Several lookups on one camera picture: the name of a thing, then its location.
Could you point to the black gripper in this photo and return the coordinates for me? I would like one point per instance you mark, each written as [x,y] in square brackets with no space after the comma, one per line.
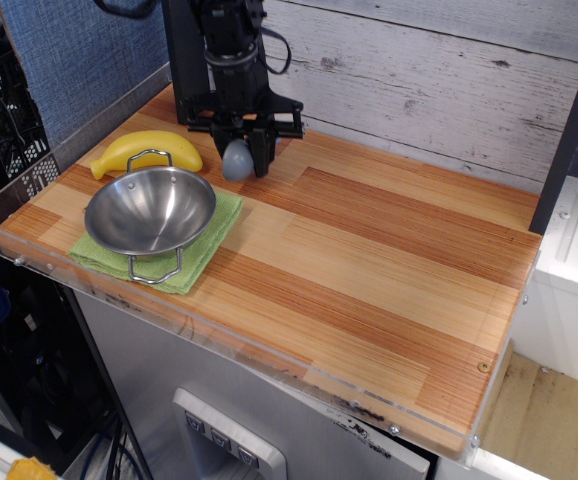
[242,103]

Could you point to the blue grey measuring spoon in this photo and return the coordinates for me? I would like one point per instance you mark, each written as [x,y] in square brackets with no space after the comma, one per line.
[237,163]

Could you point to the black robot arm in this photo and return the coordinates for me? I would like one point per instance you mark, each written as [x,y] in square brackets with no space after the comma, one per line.
[233,27]

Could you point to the yellow plastic banana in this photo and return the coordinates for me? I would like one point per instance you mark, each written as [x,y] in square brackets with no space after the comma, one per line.
[115,158]

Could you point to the green folded cloth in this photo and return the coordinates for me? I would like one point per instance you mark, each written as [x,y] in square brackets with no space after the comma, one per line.
[194,258]

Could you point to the blue fabric partition panel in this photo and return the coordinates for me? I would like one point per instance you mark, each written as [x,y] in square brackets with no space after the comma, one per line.
[80,58]

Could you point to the black plastic crate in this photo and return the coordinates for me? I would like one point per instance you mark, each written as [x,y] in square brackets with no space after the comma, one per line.
[23,140]

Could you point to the steel toy dishwasher front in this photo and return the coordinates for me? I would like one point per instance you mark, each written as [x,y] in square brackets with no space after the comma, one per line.
[197,412]

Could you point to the white ribbed side unit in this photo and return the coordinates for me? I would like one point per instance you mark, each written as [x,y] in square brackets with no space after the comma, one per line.
[545,326]

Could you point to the dark left vertical post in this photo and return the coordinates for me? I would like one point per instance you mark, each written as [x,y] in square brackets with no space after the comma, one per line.
[186,48]

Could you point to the dark vertical post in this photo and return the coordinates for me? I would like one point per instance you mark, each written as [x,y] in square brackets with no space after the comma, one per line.
[186,48]
[558,172]

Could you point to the steel bowl with handles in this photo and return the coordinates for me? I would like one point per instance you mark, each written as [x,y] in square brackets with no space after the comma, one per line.
[153,209]

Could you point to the dark right vertical post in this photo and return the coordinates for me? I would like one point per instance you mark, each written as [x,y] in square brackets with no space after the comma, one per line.
[558,172]

